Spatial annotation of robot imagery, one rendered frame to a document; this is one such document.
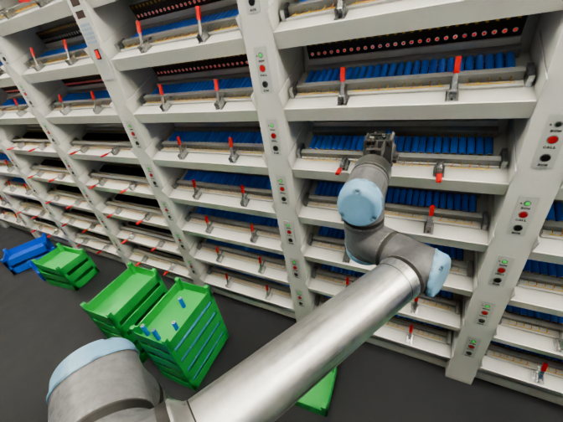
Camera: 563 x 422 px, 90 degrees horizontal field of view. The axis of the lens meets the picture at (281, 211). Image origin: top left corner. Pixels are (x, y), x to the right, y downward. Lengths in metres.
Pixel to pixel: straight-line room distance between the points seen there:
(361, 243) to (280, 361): 0.34
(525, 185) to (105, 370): 0.94
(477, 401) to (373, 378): 0.40
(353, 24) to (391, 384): 1.35
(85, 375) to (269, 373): 0.24
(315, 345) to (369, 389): 1.05
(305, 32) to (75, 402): 0.85
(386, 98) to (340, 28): 0.21
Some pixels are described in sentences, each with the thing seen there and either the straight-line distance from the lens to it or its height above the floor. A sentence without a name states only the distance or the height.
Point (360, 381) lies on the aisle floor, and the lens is 1.50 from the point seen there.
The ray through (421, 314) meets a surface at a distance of 1.29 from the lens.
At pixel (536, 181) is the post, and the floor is 0.96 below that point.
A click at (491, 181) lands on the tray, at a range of 0.91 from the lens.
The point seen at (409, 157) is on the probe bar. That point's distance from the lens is 0.91.
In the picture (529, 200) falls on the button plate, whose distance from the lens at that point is 0.94.
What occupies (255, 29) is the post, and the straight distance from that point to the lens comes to 0.92.
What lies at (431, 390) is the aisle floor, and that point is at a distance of 1.53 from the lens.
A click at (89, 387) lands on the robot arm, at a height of 1.01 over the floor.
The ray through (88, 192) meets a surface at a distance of 2.10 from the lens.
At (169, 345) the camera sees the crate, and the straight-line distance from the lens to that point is 1.32.
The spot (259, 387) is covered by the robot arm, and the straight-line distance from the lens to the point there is 0.42.
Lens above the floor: 1.35
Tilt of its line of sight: 33 degrees down
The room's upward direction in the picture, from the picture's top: 10 degrees counter-clockwise
